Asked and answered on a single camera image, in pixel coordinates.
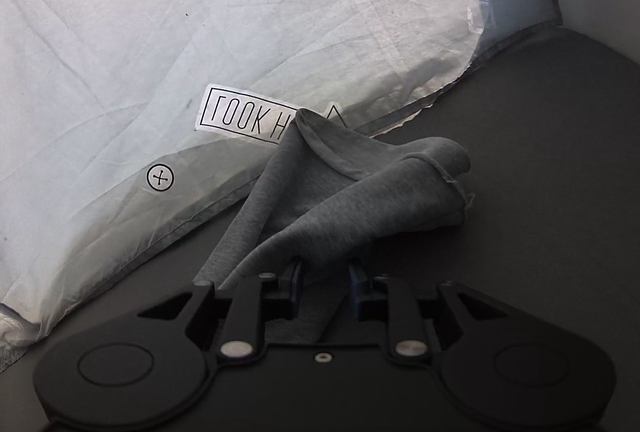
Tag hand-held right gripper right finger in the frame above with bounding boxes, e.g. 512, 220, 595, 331
350, 262, 506, 360

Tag grey sweatpants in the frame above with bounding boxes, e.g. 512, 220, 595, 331
197, 108, 473, 345

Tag white backdrop sheet arrow label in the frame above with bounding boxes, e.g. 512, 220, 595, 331
0, 0, 501, 368

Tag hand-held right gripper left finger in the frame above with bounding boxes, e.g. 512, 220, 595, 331
137, 261, 304, 360

